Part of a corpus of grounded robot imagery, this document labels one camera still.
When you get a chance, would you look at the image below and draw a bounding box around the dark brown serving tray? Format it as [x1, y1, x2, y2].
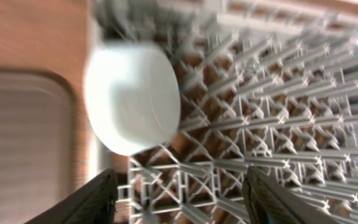
[0, 70, 73, 223]

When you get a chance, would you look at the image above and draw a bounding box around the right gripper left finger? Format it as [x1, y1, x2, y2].
[26, 168, 118, 224]

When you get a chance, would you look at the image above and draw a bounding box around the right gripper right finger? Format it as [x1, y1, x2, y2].
[242, 166, 337, 224]

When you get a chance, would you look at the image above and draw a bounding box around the grey dishwasher rack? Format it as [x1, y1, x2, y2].
[93, 1, 358, 223]

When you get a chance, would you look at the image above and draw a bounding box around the light blue bowl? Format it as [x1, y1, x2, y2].
[83, 41, 181, 156]

